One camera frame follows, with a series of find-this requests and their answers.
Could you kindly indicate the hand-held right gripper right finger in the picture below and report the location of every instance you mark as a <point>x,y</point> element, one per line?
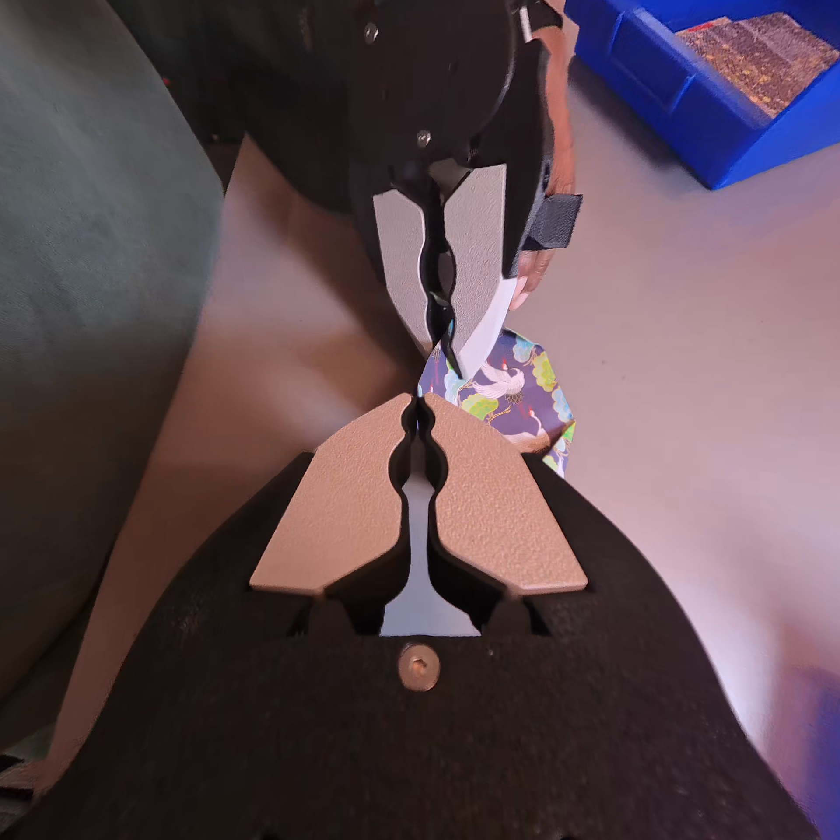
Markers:
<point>505,519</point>

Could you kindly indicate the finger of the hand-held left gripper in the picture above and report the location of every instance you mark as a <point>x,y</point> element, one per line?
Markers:
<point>479,236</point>
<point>398,243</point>

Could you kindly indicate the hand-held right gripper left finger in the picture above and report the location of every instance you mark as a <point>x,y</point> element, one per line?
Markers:
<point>328,519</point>

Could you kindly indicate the purple crane patterned paper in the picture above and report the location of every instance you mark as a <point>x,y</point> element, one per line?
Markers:
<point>519,394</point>

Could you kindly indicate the person's left hand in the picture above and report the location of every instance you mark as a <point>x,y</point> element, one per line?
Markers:
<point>562,131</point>

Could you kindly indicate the stack of patterned papers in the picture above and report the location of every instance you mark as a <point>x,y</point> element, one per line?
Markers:
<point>775,59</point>

